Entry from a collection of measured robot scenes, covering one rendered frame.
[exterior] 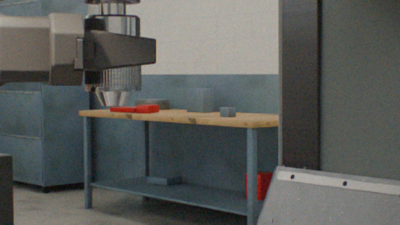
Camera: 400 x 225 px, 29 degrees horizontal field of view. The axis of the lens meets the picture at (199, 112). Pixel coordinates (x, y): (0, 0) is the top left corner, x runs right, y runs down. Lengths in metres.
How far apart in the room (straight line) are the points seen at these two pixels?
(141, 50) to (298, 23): 0.40
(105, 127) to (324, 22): 7.21
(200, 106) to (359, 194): 5.54
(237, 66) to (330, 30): 5.63
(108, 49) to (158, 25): 6.80
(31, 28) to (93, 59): 0.05
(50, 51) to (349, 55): 0.45
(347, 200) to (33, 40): 0.47
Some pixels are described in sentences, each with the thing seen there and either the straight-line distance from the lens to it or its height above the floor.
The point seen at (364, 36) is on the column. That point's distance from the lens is 0.93.
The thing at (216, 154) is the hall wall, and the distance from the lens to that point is 6.80.
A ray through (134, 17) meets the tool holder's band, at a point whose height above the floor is 1.27.
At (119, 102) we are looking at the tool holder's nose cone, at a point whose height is 1.20.
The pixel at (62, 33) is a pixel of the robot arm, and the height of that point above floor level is 1.25.
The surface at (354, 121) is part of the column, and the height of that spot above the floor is 1.16.
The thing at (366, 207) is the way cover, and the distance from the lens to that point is 0.91.
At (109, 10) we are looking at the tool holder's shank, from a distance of 0.64.
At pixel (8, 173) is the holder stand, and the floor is 1.10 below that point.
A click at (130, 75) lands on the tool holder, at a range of 0.63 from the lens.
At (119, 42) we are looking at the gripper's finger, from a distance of 0.62.
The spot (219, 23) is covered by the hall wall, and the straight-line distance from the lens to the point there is 6.76.
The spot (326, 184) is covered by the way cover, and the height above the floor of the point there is 1.09.
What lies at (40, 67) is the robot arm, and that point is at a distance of 0.60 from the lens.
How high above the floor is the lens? 1.22
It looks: 3 degrees down
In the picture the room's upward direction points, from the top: straight up
